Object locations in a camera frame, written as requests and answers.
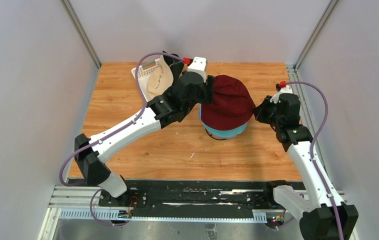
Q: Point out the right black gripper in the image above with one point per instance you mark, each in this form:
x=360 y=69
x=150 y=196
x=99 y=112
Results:
x=259 y=111

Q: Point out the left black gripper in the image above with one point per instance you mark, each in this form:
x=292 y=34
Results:
x=207 y=90

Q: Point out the dark red hat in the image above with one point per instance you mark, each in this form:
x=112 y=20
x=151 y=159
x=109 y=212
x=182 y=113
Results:
x=232 y=105

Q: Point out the teal hat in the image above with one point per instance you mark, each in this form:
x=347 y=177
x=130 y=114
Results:
x=229 y=134

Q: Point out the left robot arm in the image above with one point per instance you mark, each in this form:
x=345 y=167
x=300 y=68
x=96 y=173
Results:
x=92 y=153

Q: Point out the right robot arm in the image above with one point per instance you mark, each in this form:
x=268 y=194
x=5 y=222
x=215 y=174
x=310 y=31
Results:
x=324 y=214

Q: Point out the black hat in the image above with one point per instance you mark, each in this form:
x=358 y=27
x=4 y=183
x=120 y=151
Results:
x=166 y=72

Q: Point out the white perforated plastic basket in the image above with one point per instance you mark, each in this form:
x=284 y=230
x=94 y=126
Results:
x=143 y=75

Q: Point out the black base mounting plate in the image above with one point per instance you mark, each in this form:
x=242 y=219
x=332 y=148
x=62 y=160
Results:
x=192 y=199

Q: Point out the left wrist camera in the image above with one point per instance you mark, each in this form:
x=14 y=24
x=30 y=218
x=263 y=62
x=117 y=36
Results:
x=197 y=65

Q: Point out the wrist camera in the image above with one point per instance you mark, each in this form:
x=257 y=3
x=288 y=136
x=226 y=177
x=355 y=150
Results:
x=282 y=88
x=197 y=65

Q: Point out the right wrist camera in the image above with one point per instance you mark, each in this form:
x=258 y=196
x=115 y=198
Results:
x=282 y=88

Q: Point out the black wire hat stand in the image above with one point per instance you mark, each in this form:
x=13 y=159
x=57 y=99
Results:
x=218 y=138

